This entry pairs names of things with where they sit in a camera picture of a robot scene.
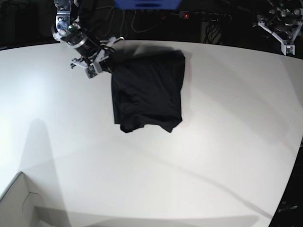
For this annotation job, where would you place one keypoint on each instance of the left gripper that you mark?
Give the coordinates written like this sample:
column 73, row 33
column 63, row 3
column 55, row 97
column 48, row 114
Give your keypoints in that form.
column 284, row 28

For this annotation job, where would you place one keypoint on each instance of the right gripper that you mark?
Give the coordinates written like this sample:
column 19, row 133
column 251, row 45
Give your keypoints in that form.
column 91, row 53

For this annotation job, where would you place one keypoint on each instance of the black t-shirt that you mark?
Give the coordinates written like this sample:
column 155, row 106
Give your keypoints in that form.
column 146, row 89

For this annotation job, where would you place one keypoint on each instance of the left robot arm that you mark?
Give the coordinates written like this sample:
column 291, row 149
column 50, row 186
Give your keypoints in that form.
column 282, row 7

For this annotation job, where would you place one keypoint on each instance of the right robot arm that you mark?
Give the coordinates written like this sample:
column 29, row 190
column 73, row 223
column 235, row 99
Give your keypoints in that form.
column 68, row 25

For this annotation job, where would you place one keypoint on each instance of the blue box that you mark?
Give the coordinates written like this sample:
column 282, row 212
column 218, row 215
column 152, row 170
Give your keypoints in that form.
column 147, row 4

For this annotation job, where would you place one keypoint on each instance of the white cardboard box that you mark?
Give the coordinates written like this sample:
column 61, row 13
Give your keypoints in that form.
column 19, row 207

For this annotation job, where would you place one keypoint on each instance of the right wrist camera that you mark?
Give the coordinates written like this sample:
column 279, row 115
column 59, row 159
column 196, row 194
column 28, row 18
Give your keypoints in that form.
column 92, row 72

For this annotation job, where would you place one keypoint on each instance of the white power strip red switch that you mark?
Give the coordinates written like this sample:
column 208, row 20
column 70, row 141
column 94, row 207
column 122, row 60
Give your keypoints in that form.
column 204, row 16

